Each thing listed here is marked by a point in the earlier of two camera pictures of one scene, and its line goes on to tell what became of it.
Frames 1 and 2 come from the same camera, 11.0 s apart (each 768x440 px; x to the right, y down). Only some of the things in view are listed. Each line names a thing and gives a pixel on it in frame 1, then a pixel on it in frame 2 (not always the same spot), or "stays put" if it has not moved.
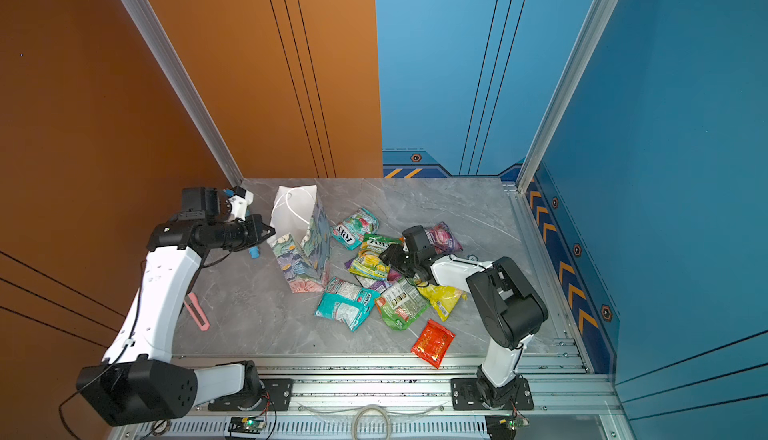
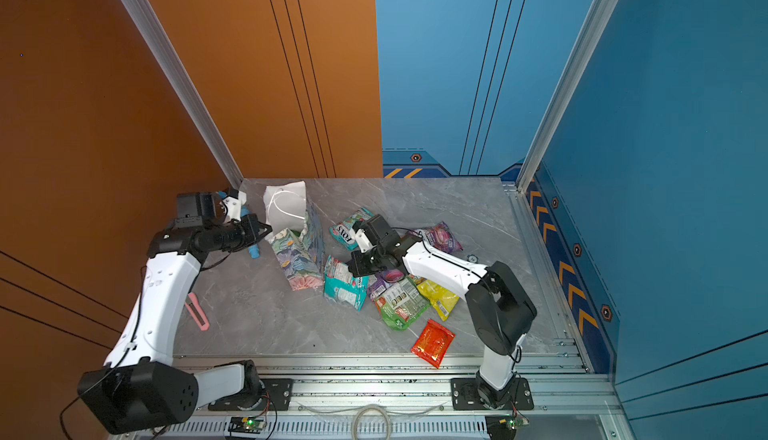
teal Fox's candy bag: (351, 231) stays put
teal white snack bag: (346, 303) → (341, 286)
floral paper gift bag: (301, 241) stays put
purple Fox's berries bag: (442, 239) stays put
